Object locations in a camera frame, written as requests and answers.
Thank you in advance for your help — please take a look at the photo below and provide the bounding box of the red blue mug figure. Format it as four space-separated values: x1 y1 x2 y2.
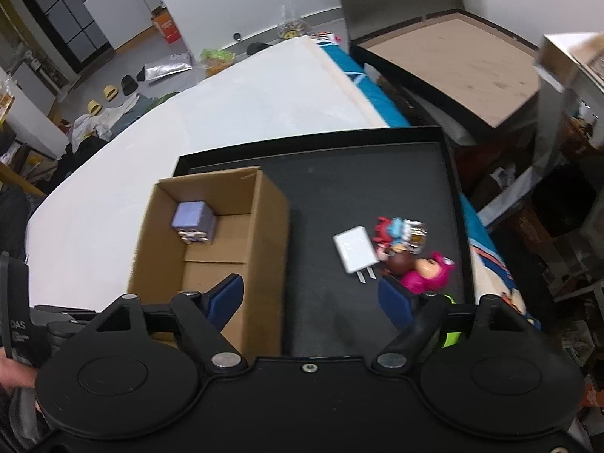
373 216 428 256

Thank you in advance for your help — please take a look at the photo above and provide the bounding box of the green hexagonal box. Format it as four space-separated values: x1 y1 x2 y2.
436 293 463 349

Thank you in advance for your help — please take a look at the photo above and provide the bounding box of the white shelf unit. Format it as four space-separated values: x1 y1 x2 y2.
533 32 604 199

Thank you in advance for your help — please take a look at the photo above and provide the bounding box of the clear plastic bag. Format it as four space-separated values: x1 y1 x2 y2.
277 4 312 41

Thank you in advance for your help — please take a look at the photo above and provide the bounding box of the brown cardboard box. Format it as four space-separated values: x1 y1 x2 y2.
127 166 291 358

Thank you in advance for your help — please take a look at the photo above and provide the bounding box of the person's left hand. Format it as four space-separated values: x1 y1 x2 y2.
0 357 40 411

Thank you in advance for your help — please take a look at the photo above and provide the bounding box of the white low cabinet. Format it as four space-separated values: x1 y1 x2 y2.
0 68 69 159

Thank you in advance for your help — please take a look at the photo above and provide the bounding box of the pink bear figure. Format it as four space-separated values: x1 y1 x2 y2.
400 251 456 294

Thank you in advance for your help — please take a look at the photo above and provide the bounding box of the large black box brown board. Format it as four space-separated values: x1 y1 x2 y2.
349 8 541 140

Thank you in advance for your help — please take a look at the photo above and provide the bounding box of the green snack bag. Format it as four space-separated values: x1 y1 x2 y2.
200 48 236 77

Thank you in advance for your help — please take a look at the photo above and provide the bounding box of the white charger plug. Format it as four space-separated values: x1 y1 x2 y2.
333 226 381 286

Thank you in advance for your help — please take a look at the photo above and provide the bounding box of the silver foil bag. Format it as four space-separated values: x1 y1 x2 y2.
145 52 194 83

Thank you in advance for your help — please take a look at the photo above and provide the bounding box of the black tray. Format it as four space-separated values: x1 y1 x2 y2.
172 125 476 358

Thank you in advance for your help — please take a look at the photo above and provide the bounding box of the orange cardboard box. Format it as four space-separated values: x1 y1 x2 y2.
151 8 182 44

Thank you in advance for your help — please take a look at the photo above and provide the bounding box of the white mattress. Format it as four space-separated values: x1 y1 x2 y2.
26 35 390 310

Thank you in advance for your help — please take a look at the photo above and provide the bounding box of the white tall cabinet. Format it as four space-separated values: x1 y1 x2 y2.
82 0 161 50

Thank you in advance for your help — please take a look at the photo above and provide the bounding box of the purple cube toy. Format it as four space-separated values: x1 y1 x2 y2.
172 201 218 246

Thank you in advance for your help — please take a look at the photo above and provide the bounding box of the brown-haired doll figure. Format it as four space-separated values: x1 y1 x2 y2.
380 244 418 277

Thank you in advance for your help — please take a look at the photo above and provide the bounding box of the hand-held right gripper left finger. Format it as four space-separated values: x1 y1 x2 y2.
85 273 248 376

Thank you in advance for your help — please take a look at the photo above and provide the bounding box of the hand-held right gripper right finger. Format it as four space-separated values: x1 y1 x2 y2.
375 276 539 376

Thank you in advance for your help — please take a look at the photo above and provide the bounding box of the dark grid cabinet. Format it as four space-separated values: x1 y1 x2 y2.
9 0 114 64

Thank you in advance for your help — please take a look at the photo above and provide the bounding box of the white cloth pile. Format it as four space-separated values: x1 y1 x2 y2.
71 106 137 141

